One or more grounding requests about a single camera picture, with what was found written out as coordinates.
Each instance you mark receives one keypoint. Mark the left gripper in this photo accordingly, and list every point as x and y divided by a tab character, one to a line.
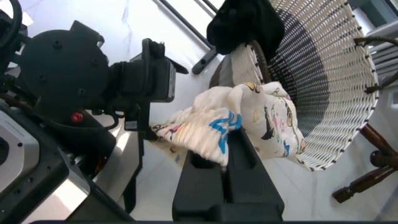
127	81

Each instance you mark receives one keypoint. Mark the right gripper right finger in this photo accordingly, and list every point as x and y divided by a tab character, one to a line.
248	186

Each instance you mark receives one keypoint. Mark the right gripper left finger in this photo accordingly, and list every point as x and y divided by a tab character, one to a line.
196	186

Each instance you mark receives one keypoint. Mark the cream printed garment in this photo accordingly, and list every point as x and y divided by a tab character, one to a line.
199	124

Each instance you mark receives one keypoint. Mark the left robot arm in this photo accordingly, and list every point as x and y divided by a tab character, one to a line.
62	68

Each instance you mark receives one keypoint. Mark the white laundry basket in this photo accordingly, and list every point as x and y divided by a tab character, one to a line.
342	93

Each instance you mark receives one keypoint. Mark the black garment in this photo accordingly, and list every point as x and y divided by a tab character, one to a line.
245	21

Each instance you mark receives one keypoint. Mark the brown wooden stand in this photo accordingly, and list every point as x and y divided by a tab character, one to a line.
381	159

